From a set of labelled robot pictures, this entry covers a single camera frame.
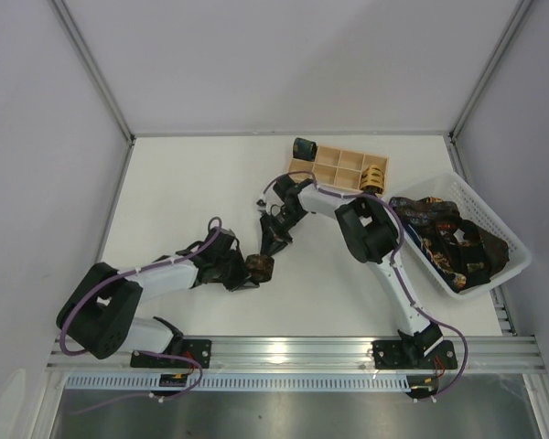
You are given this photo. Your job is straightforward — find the dark key-patterned tie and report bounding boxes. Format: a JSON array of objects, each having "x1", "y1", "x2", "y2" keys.
[{"x1": 245, "y1": 254, "x2": 275, "y2": 284}]

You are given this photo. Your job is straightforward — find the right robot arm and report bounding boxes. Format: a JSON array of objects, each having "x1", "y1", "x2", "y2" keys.
[{"x1": 256, "y1": 174, "x2": 443, "y2": 366}]

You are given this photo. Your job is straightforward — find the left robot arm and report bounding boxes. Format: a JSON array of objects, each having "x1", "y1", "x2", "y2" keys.
[{"x1": 56, "y1": 227, "x2": 273, "y2": 359}]

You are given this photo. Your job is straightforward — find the pile of dark ties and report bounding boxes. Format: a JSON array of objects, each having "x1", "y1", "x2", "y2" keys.
[{"x1": 389, "y1": 197, "x2": 510, "y2": 294}]

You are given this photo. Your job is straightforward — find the rolled dark green tie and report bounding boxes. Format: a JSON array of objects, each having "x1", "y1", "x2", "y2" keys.
[{"x1": 292, "y1": 137, "x2": 318, "y2": 162}]

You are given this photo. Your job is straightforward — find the wooden compartment box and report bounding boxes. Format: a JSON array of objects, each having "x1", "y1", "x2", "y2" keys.
[{"x1": 288, "y1": 144, "x2": 389, "y2": 193}]

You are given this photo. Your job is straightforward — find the rolled gold patterned tie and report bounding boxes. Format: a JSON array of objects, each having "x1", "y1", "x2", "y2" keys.
[{"x1": 360, "y1": 165, "x2": 385, "y2": 195}]

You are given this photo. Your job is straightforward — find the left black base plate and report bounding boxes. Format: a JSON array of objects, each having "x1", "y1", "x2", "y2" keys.
[{"x1": 130, "y1": 337, "x2": 211, "y2": 369}]

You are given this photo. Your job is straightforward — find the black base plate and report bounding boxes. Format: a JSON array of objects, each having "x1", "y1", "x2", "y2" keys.
[
  {"x1": 371, "y1": 339, "x2": 458, "y2": 370},
  {"x1": 130, "y1": 337, "x2": 211, "y2": 369}
]

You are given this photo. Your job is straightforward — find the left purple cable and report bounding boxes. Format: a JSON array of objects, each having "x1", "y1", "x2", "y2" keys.
[{"x1": 58, "y1": 216, "x2": 223, "y2": 415}]

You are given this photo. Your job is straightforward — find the purple cable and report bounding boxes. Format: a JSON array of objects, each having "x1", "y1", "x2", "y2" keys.
[
  {"x1": 260, "y1": 170, "x2": 468, "y2": 403},
  {"x1": 58, "y1": 216, "x2": 223, "y2": 415}
]

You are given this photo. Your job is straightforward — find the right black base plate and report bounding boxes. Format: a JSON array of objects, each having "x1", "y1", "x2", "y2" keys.
[{"x1": 371, "y1": 339, "x2": 458, "y2": 370}]

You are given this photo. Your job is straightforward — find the white slotted cable duct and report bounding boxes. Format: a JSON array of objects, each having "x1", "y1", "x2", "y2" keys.
[{"x1": 65, "y1": 372, "x2": 421, "y2": 392}]

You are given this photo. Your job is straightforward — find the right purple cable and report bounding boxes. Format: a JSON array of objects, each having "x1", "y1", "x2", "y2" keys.
[{"x1": 260, "y1": 170, "x2": 468, "y2": 403}]

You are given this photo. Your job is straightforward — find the aluminium mounting rail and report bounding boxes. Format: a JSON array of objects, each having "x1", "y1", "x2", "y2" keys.
[{"x1": 45, "y1": 334, "x2": 546, "y2": 372}]

